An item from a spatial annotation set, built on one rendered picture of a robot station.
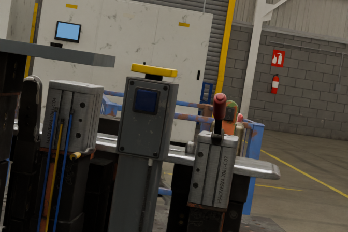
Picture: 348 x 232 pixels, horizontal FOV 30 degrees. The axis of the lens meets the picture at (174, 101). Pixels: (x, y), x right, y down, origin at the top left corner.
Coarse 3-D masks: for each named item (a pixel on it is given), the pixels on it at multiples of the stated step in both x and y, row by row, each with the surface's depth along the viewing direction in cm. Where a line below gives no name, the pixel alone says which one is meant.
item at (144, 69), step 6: (132, 66) 93; (138, 66) 93; (144, 66) 93; (150, 66) 93; (156, 66) 96; (144, 72) 93; (150, 72) 92; (156, 72) 92; (162, 72) 92; (168, 72) 92; (174, 72) 94; (144, 78) 95; (150, 78) 94; (156, 78) 94; (162, 78) 95
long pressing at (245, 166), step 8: (16, 120) 139; (16, 128) 124; (40, 128) 131; (40, 136) 123; (104, 136) 134; (112, 136) 136; (96, 144) 122; (104, 144) 122; (112, 144) 122; (112, 152) 121; (168, 152) 125; (176, 152) 126; (168, 160) 120; (176, 160) 120; (184, 160) 120; (192, 160) 119; (240, 160) 130; (248, 160) 131; (256, 160) 134; (240, 168) 118; (248, 168) 118; (256, 168) 118; (264, 168) 123; (272, 168) 125; (256, 176) 118; (264, 176) 118; (272, 176) 118; (280, 176) 121
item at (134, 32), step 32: (64, 0) 898; (96, 0) 905; (128, 0) 913; (64, 32) 899; (96, 32) 909; (128, 32) 915; (160, 32) 922; (192, 32) 929; (64, 64) 905; (128, 64) 919; (160, 64) 926; (192, 64) 933; (192, 96) 937; (192, 128) 940
